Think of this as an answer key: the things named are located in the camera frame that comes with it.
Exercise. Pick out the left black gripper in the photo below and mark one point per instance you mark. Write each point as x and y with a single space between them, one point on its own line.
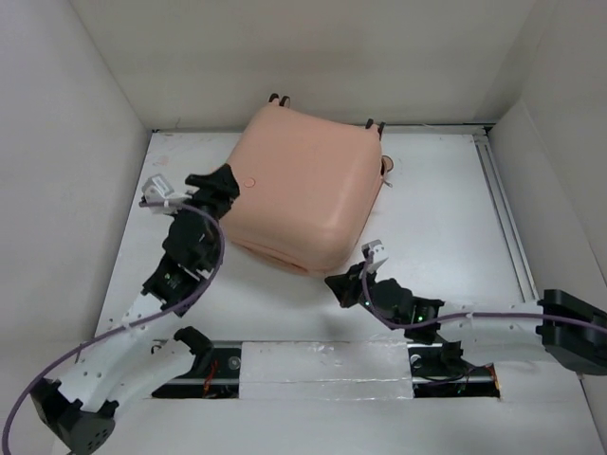
218 189

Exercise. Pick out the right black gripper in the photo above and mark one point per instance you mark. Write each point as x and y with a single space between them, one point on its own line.
345 286

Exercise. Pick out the pink hard-shell suitcase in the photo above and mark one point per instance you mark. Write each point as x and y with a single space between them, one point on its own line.
307 187

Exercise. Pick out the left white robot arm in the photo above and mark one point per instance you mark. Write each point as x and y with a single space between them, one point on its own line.
149 345

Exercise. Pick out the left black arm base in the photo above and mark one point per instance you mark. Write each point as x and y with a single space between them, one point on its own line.
214 374

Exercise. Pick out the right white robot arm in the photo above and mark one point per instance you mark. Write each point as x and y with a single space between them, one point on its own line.
558 327

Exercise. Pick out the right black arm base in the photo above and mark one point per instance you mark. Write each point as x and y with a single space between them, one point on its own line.
439 371

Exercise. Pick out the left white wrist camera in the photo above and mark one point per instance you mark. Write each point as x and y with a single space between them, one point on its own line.
157 194

